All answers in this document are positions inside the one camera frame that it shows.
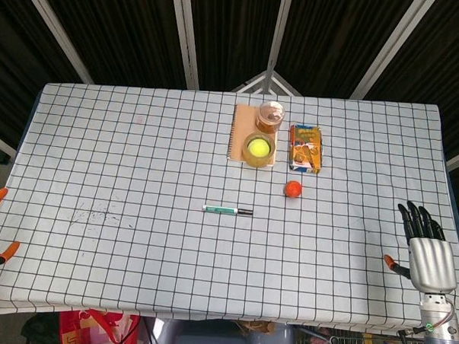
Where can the clear yellow tape roll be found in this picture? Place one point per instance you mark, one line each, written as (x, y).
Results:
(258, 162)

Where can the yellow tennis ball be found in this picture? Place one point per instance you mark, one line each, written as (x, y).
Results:
(258, 147)

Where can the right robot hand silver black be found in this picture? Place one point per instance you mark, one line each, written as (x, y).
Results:
(433, 264)

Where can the black bag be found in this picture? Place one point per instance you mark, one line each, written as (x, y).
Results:
(39, 331)

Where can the white triangular frame brace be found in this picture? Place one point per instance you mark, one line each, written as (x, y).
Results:
(266, 76)

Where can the tan spiral notebook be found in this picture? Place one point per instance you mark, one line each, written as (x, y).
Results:
(240, 130)

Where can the orange blue snack box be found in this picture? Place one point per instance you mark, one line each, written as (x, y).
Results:
(306, 148)

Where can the clear plastic jar orange contents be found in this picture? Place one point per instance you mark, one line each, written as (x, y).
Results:
(269, 122)

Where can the black marker cap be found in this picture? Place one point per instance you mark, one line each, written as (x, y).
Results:
(246, 211)

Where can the white metal frame post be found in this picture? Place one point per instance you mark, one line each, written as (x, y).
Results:
(56, 31)
(393, 47)
(186, 37)
(278, 37)

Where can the orange ball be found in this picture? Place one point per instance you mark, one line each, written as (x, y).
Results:
(293, 190)

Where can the white green marker body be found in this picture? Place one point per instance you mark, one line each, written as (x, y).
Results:
(220, 209)

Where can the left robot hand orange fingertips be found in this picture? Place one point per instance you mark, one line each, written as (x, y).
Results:
(0, 196)

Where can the red printed bag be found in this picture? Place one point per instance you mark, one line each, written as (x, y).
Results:
(93, 330)

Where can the white black grid tablecloth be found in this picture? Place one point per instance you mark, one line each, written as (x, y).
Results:
(138, 175)

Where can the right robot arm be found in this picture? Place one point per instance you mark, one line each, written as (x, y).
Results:
(441, 341)

